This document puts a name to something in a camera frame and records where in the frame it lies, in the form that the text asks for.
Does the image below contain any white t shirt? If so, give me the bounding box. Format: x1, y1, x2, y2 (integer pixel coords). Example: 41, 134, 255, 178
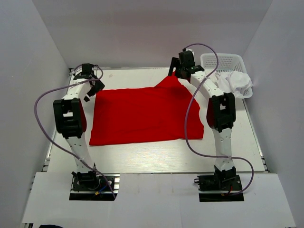
214, 71, 253, 99

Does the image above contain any dark blue object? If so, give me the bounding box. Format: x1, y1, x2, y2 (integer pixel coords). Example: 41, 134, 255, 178
38, 224, 62, 228

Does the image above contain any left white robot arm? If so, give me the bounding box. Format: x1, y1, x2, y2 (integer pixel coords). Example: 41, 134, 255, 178
53, 63, 105, 174

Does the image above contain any red t shirt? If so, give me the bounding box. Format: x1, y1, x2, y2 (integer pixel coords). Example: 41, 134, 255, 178
89, 75, 204, 146

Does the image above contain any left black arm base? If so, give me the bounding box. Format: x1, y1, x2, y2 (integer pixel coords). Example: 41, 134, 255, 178
69, 171, 120, 201

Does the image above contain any white plastic basket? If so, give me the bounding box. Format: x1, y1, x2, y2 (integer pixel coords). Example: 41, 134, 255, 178
200, 53, 247, 86

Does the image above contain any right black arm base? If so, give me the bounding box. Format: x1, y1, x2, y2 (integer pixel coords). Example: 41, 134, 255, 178
193, 171, 244, 202

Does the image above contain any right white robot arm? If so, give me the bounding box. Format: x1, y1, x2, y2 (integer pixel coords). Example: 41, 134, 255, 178
168, 48, 236, 190

